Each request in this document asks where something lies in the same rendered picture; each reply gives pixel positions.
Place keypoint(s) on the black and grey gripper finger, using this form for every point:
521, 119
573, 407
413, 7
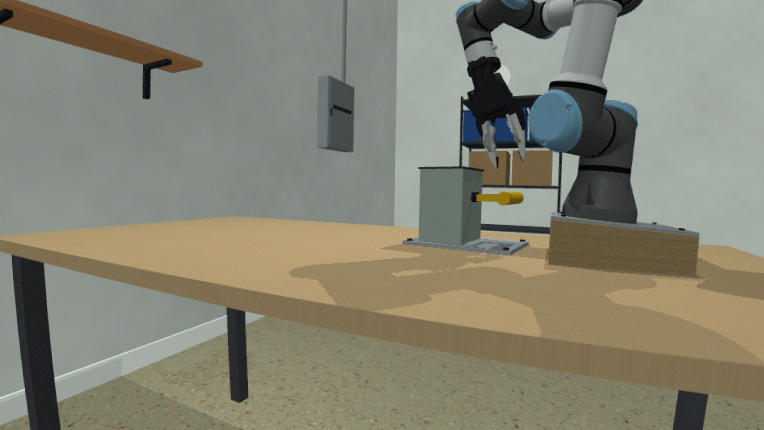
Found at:
487, 133
516, 122

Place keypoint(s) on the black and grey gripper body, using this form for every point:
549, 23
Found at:
493, 99

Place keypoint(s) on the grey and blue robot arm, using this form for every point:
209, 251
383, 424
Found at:
569, 118

